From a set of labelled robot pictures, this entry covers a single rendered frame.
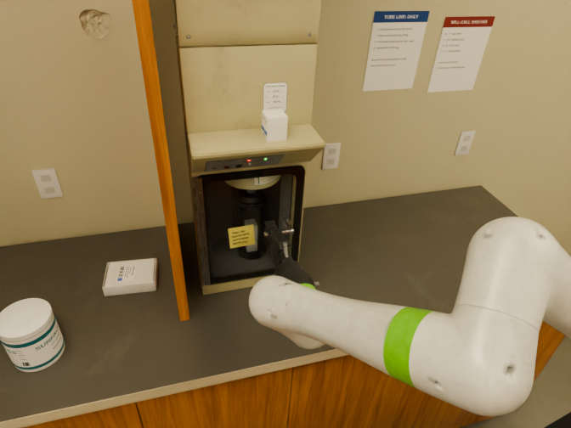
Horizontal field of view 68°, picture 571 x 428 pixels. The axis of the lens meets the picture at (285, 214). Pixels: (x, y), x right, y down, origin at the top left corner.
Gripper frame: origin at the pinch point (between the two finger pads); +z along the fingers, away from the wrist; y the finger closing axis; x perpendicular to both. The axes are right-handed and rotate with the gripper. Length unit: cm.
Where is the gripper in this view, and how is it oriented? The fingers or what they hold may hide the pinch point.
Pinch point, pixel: (272, 232)
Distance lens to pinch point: 124.3
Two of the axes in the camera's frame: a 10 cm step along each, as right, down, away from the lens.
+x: -9.6, 1.3, -2.5
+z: -2.8, -5.7, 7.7
